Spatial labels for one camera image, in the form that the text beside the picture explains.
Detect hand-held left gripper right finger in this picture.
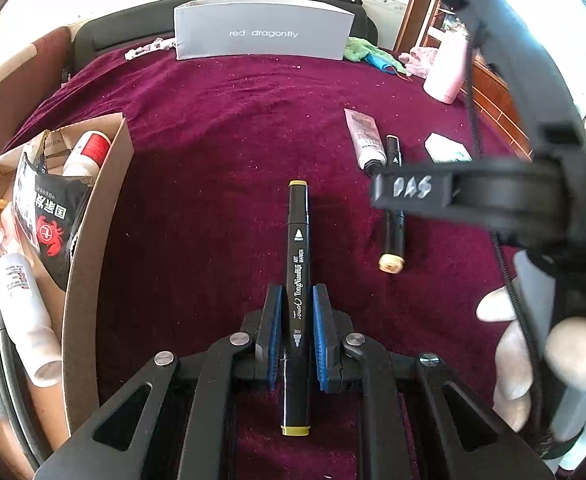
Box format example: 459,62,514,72
313,284,556,480

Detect green cloth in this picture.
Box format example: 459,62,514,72
343,36,406,72

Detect white bottle red label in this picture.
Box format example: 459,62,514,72
62,131,112,178

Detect brown side panel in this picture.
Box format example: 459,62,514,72
0,25,74,166

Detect plain white bottle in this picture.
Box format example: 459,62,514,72
0,254,64,386

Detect small white teal box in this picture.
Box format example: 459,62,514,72
424,132,474,163

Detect blue plastic item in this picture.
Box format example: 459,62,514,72
365,52,398,73

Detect black bag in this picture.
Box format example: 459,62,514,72
70,0,378,73

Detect pink white braided cord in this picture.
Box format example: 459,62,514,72
124,37,176,58

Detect pale tube black cap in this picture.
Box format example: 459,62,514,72
344,108,388,177

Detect black marker yellow caps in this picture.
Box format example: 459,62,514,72
280,180,314,436

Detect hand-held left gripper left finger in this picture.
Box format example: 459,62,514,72
33,284,284,480

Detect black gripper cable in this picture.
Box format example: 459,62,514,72
463,20,546,431

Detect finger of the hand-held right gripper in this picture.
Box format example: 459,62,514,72
370,160,566,233

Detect black snack packet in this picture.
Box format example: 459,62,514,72
13,152,96,291

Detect wooden window frame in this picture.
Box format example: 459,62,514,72
393,0,586,171

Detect black marker beige cap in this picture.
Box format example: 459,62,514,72
379,135,406,275

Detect pink cloth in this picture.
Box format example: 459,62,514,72
398,45,438,78

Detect person's right hand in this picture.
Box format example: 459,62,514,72
475,285,586,433

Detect pink bottle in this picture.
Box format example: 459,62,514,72
423,30,468,105

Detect burgundy blanket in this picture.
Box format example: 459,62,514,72
3,42,586,480

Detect grey shoe box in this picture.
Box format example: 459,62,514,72
174,1,356,61

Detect brown cardboard box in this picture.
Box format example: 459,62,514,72
0,112,134,480

